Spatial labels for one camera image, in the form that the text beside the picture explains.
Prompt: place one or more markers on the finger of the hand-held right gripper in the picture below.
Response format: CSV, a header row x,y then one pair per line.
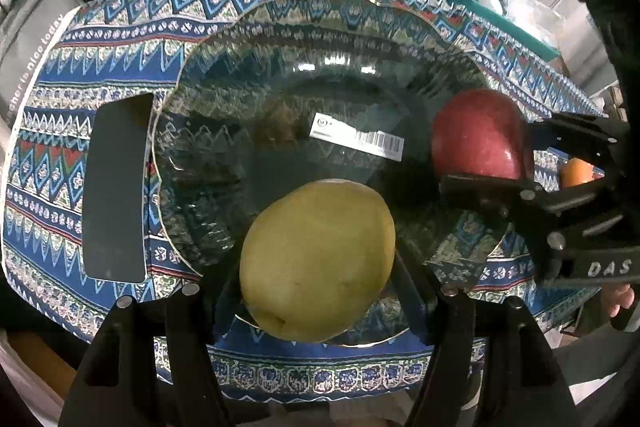
x,y
480,189
590,134

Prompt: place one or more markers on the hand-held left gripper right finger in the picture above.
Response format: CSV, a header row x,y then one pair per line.
x,y
450,357

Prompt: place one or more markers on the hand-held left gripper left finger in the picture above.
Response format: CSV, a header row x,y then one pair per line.
x,y
185,357

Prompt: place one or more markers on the orange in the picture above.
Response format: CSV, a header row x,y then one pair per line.
x,y
575,172

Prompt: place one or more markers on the red apple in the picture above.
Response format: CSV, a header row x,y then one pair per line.
x,y
475,132

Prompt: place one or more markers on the yellow pear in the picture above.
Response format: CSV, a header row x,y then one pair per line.
x,y
315,257

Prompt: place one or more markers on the person's right hand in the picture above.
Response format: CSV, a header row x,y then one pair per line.
x,y
617,294

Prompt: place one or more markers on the clear plastic bag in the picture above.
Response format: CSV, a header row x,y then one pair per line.
x,y
530,14

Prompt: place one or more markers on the black smartphone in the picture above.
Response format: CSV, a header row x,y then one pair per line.
x,y
117,187

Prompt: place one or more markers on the blue patterned tablecloth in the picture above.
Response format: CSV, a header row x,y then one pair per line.
x,y
100,72

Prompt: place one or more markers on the grey hooded sweatshirt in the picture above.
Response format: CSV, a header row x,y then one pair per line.
x,y
40,7

